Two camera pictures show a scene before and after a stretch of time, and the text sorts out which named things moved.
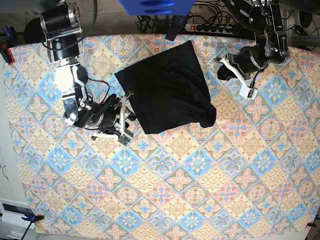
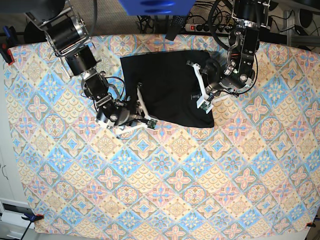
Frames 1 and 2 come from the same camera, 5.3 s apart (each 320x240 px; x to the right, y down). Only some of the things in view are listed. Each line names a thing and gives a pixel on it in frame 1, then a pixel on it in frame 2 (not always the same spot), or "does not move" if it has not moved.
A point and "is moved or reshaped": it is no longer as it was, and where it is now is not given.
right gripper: (249, 60) to (215, 78)
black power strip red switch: (213, 28) does not move
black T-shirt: (169, 91) is moved or reshaped
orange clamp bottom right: (310, 224) does not move
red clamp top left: (5, 49) does not move
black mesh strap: (177, 23) does not move
